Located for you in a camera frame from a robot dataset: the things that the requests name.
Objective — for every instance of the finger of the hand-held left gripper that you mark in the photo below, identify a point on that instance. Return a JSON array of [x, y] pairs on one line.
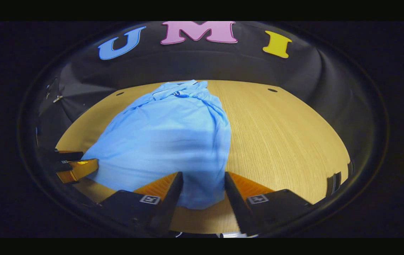
[[68, 156], [79, 170]]

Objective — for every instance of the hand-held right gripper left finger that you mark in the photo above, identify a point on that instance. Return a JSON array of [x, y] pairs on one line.
[[170, 205]]

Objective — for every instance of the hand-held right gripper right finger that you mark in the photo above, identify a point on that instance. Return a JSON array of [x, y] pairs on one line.
[[237, 205]]

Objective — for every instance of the light blue T-shirt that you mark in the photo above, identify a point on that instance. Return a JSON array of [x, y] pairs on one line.
[[166, 141]]

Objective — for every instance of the white backdrop clip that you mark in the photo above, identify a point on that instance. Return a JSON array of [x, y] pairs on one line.
[[57, 98]]

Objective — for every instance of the black bracket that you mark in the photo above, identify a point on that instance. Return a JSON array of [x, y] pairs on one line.
[[333, 184]]

